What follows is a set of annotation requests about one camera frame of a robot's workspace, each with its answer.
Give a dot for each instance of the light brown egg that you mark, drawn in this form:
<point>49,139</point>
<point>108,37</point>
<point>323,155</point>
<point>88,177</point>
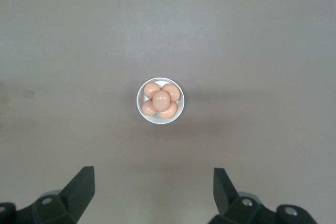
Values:
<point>147,108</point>
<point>173,91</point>
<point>161,100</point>
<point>170,112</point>
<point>150,89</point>

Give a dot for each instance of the white round bowl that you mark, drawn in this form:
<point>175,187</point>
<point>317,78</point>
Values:
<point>162,121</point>

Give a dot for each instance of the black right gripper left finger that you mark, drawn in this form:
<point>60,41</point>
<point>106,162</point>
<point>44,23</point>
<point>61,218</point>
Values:
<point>65,208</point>

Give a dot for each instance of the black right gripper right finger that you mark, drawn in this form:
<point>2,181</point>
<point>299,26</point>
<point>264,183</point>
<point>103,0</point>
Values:
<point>233,208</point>

